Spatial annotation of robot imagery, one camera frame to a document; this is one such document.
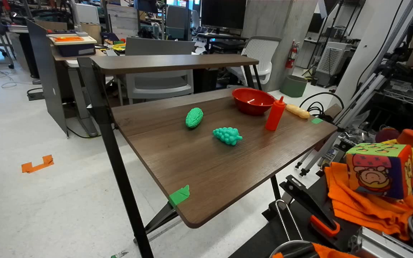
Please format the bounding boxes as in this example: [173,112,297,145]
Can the teal toy grapes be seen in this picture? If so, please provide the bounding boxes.
[210,125,243,148]

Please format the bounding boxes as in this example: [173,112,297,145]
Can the green toy pickle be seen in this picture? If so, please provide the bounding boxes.
[183,106,206,131]

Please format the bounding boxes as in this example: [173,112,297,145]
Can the red plastic bowl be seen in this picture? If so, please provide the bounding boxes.
[231,86,278,118]

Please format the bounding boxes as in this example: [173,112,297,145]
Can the yellow toy bread roll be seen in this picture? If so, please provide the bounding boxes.
[284,103,312,122]

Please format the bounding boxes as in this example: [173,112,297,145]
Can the colourful soft cube toy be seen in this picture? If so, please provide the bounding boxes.
[344,141,413,201]

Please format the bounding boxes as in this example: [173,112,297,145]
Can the grey office chair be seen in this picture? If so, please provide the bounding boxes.
[122,36,198,105]

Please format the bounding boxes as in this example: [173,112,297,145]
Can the red squeeze bottle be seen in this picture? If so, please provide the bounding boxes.
[264,95,288,134]

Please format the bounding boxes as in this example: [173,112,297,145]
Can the wooden side desk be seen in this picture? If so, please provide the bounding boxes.
[76,53,265,141]

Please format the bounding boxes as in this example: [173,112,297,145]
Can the white chair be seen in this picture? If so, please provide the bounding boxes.
[228,37,281,88]

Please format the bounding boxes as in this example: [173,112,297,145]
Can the green bin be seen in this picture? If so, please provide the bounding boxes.
[278,75,309,99]

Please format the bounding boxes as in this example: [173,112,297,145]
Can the red fire extinguisher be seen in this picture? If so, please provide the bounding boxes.
[284,40,299,70]

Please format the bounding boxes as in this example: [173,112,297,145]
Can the black monitor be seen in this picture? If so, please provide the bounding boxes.
[200,0,246,30]

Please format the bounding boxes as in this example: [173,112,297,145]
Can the white machine unit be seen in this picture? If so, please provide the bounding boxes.
[312,40,355,88]

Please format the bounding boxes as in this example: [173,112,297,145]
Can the orange cloth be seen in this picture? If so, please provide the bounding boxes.
[269,242,361,258]
[322,162,413,242]

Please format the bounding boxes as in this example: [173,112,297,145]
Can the dark grey partition panel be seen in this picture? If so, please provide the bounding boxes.
[25,20,71,138]

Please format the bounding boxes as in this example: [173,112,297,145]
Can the orange floor tape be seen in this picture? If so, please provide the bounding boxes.
[20,154,56,175]

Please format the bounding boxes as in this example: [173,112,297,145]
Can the yellow emergency stop button box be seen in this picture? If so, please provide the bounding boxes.
[395,128,413,166]

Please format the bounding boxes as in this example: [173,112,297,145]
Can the white cable loop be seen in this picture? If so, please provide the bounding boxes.
[272,198,304,245]

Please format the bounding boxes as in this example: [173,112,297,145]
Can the black floor cable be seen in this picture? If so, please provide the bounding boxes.
[297,91,347,116]

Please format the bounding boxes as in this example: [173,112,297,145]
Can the black clamp orange handle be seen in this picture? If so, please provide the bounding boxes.
[279,174,347,241]

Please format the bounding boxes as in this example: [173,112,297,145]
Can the silver aluminium frame rails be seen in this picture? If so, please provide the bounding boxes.
[295,0,413,178]

